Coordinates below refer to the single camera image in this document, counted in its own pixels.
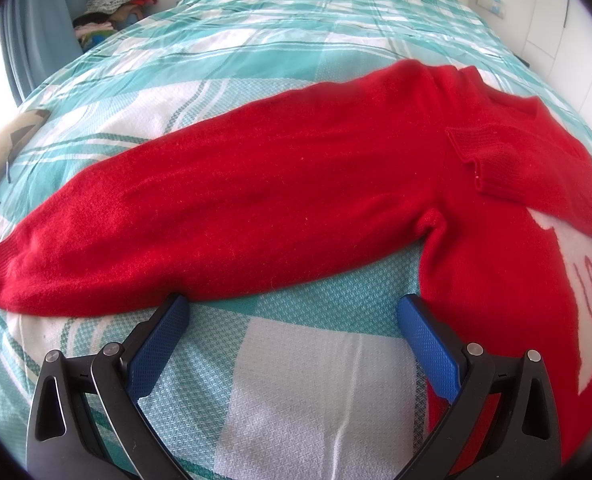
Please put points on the teal plaid blanket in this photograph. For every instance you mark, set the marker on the teal plaid blanket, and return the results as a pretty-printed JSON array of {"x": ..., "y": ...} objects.
[{"x": 286, "y": 360}]

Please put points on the beige patterned cushion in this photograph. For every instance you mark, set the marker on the beige patterned cushion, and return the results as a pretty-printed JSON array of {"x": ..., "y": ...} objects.
[{"x": 5, "y": 145}]

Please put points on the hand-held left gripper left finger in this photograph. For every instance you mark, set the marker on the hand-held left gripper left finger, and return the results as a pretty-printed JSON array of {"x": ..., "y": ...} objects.
[{"x": 158, "y": 345}]

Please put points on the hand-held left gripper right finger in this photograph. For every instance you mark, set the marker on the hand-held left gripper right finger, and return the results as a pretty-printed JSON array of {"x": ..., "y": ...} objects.
[{"x": 428, "y": 345}]

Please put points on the red sweater with white rabbit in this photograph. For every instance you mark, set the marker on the red sweater with white rabbit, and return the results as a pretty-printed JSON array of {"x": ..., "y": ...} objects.
[{"x": 276, "y": 200}]

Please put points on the white cabinet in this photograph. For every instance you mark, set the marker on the white cabinet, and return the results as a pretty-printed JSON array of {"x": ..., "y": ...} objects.
[{"x": 566, "y": 35}]

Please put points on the blue curtain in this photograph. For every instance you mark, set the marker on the blue curtain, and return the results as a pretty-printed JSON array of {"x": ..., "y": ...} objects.
[{"x": 38, "y": 35}]

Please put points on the white wall socket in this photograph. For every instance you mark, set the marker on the white wall socket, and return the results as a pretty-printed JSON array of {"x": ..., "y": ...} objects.
[{"x": 492, "y": 2}]

